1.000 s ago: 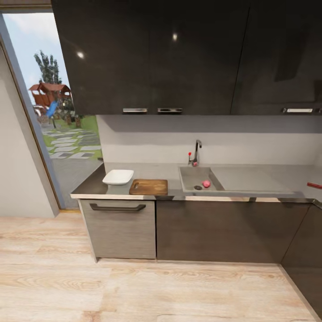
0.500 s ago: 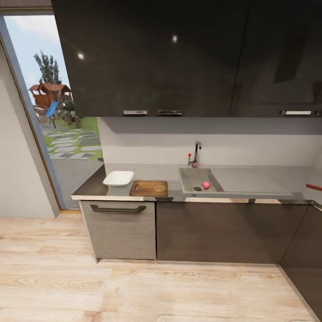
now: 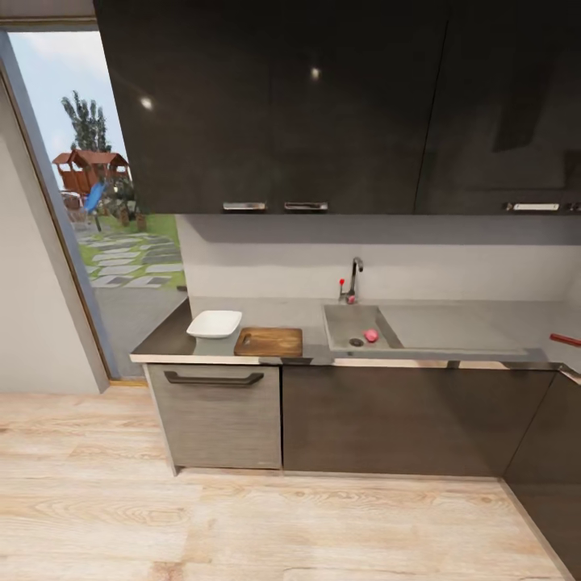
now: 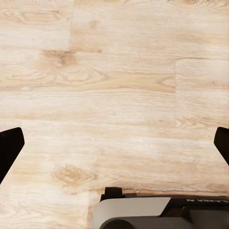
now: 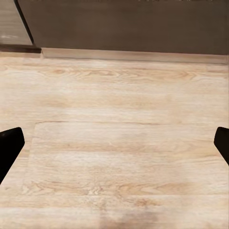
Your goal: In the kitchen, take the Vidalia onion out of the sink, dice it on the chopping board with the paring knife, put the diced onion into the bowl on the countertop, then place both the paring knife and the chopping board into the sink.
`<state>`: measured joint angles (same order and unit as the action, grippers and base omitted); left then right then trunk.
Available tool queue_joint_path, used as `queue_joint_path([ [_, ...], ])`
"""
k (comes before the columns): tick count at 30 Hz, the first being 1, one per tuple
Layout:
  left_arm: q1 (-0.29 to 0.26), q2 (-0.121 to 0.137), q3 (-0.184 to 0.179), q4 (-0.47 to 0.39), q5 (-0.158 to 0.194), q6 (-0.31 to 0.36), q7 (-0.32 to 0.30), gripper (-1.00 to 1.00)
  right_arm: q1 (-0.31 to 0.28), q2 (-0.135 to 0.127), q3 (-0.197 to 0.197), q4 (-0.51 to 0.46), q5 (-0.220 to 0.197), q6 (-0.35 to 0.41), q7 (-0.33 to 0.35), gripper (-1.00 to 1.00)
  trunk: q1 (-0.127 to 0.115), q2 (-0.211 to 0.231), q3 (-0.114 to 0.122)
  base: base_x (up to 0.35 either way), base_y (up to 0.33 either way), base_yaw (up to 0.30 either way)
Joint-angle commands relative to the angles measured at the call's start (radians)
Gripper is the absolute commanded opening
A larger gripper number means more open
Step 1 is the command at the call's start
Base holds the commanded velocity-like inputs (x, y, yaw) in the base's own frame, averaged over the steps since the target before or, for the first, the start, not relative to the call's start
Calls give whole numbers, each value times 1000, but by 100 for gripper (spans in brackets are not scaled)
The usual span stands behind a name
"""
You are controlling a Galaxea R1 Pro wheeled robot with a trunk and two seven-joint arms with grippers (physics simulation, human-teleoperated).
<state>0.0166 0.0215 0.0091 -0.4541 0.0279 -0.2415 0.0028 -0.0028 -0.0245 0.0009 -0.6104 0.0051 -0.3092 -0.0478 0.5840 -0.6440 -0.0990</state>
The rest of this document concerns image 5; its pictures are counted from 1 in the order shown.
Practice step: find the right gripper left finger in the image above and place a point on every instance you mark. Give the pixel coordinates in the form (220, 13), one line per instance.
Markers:
(11, 143)

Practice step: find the dishwasher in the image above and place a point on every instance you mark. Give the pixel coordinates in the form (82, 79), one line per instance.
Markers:
(14, 30)

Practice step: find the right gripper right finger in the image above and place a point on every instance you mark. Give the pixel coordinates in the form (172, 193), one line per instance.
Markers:
(221, 142)

